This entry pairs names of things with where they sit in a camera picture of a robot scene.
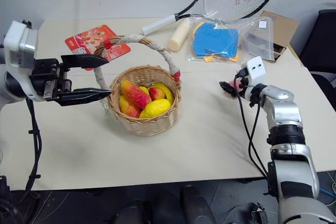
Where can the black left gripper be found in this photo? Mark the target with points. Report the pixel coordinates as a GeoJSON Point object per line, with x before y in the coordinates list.
{"type": "Point", "coordinates": [48, 77]}

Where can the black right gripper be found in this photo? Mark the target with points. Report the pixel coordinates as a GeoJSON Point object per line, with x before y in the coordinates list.
{"type": "Point", "coordinates": [242, 91]}

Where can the pink toy peach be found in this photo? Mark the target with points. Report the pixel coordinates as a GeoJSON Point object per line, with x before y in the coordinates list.
{"type": "Point", "coordinates": [235, 84]}

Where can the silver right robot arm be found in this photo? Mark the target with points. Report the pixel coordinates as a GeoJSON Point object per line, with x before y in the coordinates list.
{"type": "Point", "coordinates": [291, 155]}

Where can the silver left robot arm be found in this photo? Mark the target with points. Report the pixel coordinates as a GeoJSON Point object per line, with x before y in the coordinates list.
{"type": "Point", "coordinates": [11, 86]}

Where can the red snack packet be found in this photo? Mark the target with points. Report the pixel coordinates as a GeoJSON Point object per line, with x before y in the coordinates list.
{"type": "Point", "coordinates": [89, 41]}

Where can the plastic bag with blue pieces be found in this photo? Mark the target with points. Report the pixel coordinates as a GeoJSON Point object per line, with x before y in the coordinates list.
{"type": "Point", "coordinates": [215, 40]}

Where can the orange red toy mango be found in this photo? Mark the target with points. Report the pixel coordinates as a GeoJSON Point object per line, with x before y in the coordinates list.
{"type": "Point", "coordinates": [128, 108]}

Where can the long red yellow toy mango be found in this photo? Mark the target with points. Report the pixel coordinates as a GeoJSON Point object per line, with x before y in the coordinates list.
{"type": "Point", "coordinates": [136, 94]}

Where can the clear plastic zip bag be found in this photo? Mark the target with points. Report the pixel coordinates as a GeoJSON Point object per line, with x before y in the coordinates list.
{"type": "Point", "coordinates": [258, 40]}

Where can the yellow toy banana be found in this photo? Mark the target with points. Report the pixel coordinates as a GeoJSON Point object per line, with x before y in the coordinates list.
{"type": "Point", "coordinates": [168, 93]}

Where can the red yellow toy peach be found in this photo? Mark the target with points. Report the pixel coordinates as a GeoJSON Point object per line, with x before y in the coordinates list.
{"type": "Point", "coordinates": [157, 93]}

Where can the cream cylindrical bottle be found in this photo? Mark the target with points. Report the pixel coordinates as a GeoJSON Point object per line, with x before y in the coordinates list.
{"type": "Point", "coordinates": [179, 36]}

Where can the yellow toy lemon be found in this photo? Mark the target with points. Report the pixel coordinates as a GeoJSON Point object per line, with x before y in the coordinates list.
{"type": "Point", "coordinates": [156, 108]}

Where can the brown cardboard box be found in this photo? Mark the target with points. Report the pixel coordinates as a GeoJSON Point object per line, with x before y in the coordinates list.
{"type": "Point", "coordinates": [284, 28]}

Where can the black office chair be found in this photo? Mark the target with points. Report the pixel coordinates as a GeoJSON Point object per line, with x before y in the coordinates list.
{"type": "Point", "coordinates": [321, 48]}

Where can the small black clip device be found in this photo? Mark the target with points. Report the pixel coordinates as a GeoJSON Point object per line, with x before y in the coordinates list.
{"type": "Point", "coordinates": [260, 213]}

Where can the dark rounded shape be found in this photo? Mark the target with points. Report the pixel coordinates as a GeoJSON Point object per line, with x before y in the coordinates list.
{"type": "Point", "coordinates": [131, 213]}

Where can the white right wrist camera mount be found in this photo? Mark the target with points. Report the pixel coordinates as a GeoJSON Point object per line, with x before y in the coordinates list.
{"type": "Point", "coordinates": [256, 70]}

